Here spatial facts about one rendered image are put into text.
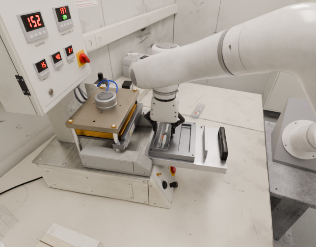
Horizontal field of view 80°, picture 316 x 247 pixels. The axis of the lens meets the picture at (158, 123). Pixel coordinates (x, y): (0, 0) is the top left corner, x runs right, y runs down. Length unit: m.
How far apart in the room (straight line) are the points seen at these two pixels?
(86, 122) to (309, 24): 0.59
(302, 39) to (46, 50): 0.61
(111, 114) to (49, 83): 0.21
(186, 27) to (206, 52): 2.63
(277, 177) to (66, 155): 0.94
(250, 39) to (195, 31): 2.68
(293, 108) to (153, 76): 0.85
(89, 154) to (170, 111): 0.32
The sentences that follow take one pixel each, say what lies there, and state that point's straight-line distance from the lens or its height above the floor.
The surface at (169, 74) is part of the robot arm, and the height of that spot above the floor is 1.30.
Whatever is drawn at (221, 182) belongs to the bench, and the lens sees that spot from 0.94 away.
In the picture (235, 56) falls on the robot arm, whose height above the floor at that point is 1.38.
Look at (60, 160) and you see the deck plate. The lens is 0.83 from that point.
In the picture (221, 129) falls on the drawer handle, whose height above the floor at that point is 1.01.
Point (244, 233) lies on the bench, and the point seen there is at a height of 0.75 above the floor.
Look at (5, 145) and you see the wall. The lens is 1.15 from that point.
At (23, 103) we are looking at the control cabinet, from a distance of 0.69.
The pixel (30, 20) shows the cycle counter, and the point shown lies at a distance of 0.64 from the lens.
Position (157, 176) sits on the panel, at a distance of 0.75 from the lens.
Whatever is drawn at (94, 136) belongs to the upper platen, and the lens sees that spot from 0.72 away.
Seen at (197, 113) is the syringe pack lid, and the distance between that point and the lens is 1.29.
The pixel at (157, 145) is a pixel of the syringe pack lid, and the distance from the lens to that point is 0.69.
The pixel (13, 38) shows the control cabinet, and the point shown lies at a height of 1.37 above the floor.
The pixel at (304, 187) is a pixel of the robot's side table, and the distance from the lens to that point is 1.10.
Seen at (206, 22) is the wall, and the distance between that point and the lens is 2.97.
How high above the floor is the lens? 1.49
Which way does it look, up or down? 37 degrees down
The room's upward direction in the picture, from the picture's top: straight up
